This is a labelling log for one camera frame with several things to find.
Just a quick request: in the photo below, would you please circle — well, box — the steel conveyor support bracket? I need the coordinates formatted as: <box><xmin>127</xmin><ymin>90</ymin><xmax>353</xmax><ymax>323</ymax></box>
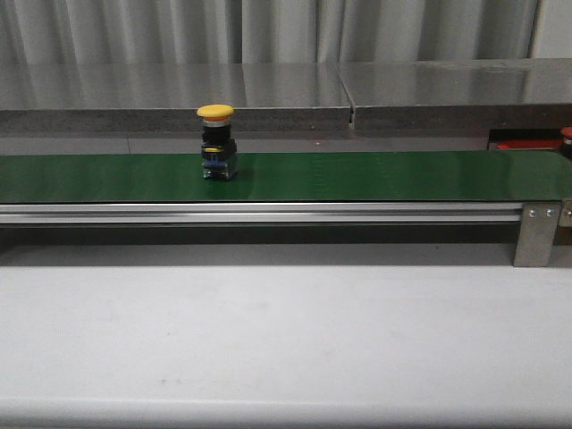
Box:
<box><xmin>513</xmin><ymin>202</ymin><xmax>560</xmax><ymax>267</ymax></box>

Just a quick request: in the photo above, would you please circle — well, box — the red plastic tray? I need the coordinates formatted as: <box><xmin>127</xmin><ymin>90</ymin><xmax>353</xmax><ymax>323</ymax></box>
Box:
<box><xmin>489</xmin><ymin>138</ymin><xmax>563</xmax><ymax>151</ymax></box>

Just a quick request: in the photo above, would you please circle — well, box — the aluminium conveyor side rail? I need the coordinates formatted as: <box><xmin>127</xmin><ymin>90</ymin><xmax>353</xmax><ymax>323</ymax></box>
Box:
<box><xmin>1</xmin><ymin>202</ymin><xmax>523</xmax><ymax>225</ymax></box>

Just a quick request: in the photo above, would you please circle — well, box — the green conveyor belt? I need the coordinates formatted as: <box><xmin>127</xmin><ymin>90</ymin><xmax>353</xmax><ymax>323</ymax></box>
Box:
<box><xmin>1</xmin><ymin>150</ymin><xmax>571</xmax><ymax>204</ymax></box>

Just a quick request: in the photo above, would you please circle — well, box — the grey stone counter left slab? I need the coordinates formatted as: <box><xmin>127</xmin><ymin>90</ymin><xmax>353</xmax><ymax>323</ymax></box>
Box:
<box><xmin>1</xmin><ymin>63</ymin><xmax>352</xmax><ymax>136</ymax></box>

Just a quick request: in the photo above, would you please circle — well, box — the grey pleated curtain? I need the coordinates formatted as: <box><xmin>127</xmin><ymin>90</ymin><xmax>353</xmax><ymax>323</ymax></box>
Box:
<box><xmin>1</xmin><ymin>1</ymin><xmax>540</xmax><ymax>64</ymax></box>

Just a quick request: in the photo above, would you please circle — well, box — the steel conveyor end plate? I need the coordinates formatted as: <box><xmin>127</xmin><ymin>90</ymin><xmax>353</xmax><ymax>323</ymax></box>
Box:
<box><xmin>554</xmin><ymin>199</ymin><xmax>572</xmax><ymax>246</ymax></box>

